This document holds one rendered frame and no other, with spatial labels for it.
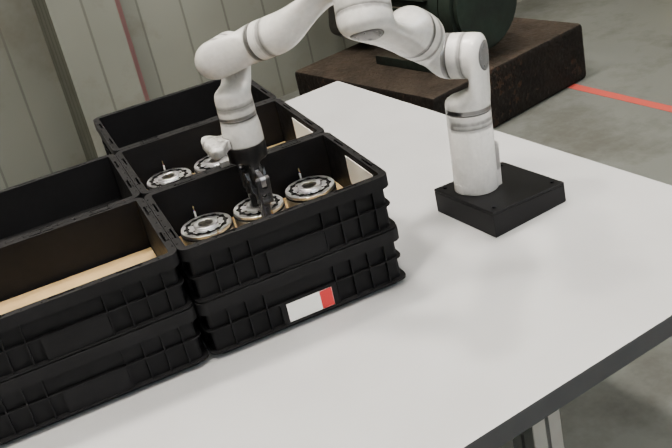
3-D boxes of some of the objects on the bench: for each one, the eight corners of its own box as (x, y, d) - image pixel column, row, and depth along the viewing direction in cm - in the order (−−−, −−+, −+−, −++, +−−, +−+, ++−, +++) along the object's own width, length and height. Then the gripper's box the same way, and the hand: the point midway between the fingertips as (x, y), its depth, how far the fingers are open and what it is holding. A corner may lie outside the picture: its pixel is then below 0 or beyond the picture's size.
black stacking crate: (348, 227, 205) (337, 178, 200) (411, 282, 179) (400, 227, 174) (174, 294, 194) (157, 244, 189) (214, 363, 168) (196, 307, 163)
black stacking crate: (173, 294, 194) (157, 244, 188) (214, 363, 168) (196, 307, 163) (-22, 370, 182) (-45, 318, 177) (-12, 456, 156) (-38, 399, 151)
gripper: (275, 143, 171) (295, 221, 177) (250, 122, 184) (269, 196, 190) (237, 156, 168) (258, 235, 175) (214, 134, 182) (234, 209, 188)
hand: (262, 208), depth 182 cm, fingers open, 5 cm apart
